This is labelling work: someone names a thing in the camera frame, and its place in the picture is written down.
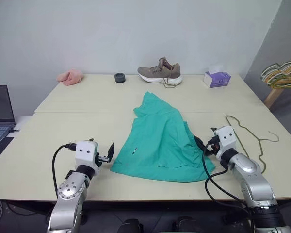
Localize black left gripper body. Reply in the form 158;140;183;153
95;152;112;168

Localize dark rounded shape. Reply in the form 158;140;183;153
171;216;205;233
115;218;146;233

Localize pink plush cloth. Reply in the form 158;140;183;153
57;68;85;87

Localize black round dish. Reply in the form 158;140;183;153
113;72;127;84

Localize green shorts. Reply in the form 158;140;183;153
110;91;216;183

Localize bunch of wire hangers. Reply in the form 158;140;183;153
260;60;291;89

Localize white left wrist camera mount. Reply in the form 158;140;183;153
75;140;100;171

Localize wooden clothes rack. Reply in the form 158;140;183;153
264;49;291;109

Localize black floor cable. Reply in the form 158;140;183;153
4;200;52;219

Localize taupe sneaker with white sole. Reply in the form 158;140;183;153
137;57;184;89

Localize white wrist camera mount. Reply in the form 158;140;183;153
213;126;236;156
75;140;100;171

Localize olive wire hanger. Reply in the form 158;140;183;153
225;115;280;174

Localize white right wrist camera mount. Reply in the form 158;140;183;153
213;126;236;156

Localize dark laptop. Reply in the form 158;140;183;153
0;84;16;152

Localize purple tissue box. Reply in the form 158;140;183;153
203;64;232;89

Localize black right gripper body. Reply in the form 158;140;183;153
206;135;221;159

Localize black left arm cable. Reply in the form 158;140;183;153
51;143;77;199

